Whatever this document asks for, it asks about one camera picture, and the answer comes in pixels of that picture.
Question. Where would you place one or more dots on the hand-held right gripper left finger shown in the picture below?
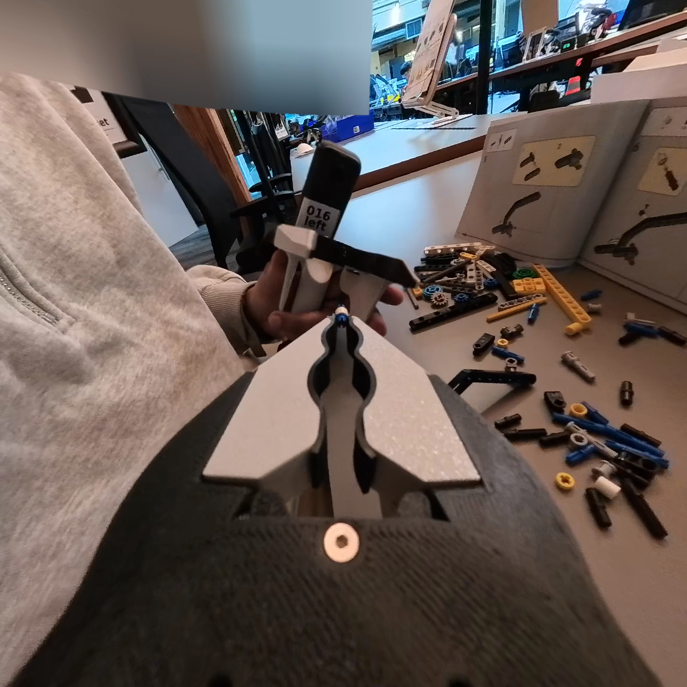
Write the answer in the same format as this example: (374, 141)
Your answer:
(268, 424)

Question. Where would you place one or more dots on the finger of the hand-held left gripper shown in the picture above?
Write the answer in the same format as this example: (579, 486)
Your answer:
(308, 284)
(365, 298)

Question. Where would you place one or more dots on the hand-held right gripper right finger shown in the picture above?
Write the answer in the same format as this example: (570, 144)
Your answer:
(418, 429)

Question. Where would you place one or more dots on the blue lego pin white bush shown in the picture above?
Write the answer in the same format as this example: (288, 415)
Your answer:
(341, 315)

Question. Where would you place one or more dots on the person's left forearm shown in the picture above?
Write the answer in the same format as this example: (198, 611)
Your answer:
(220, 306)

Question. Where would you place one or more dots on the blue lego gear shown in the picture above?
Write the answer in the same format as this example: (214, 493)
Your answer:
(431, 293)

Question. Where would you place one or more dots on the long black lego beam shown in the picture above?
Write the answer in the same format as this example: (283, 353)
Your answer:
(453, 310)

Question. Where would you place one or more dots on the black angled lego liftarm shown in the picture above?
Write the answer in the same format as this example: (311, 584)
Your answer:
(499, 377)

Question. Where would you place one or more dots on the black lego connector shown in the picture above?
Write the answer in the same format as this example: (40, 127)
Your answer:
(483, 343)

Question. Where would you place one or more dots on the heap of lego beams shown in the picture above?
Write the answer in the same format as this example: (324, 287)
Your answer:
(472, 268)

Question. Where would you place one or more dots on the dark grey lego connector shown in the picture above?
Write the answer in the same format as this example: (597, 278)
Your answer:
(511, 330)

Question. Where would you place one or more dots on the thin yellow Lego axle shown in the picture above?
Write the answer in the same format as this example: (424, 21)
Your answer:
(515, 312)

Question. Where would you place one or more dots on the grey lego beam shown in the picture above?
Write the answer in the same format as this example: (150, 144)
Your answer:
(523, 303)

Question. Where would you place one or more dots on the blue lego axle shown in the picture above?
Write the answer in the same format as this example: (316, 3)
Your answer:
(533, 313)

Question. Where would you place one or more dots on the grey lego axle pin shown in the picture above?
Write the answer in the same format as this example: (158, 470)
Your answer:
(578, 366)

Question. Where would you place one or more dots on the yellow lego tube connector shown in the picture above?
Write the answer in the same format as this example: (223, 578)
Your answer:
(573, 328)

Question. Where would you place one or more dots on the pile of small lego pieces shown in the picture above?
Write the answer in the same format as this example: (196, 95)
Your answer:
(606, 445)

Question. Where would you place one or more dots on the yellow lego beam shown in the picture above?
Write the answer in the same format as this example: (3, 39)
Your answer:
(563, 298)

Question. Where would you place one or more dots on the lego instruction booklet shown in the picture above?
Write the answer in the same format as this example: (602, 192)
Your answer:
(547, 214)

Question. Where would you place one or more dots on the black lego pin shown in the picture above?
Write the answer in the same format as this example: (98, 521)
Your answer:
(627, 393)

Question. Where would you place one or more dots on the short blue lego pin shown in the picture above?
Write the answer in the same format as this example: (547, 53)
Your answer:
(590, 295)

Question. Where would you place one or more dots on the black blue lego assembly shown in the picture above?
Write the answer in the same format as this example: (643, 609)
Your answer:
(644, 328)

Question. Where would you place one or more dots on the person's left hand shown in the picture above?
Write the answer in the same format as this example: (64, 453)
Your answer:
(265, 306)

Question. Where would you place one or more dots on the blue plastic bin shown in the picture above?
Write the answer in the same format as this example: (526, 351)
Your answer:
(349, 129)

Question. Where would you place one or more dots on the black office chair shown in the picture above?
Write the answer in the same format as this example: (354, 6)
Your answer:
(263, 214)
(161, 155)

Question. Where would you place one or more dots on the wooden pillar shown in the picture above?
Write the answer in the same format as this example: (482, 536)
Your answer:
(214, 145)

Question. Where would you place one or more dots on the wooden stand with board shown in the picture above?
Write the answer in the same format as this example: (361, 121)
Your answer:
(429, 53)

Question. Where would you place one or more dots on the grey zip hoodie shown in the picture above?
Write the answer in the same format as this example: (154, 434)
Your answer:
(80, 322)

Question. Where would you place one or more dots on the white sign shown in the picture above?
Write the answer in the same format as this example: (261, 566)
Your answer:
(99, 115)

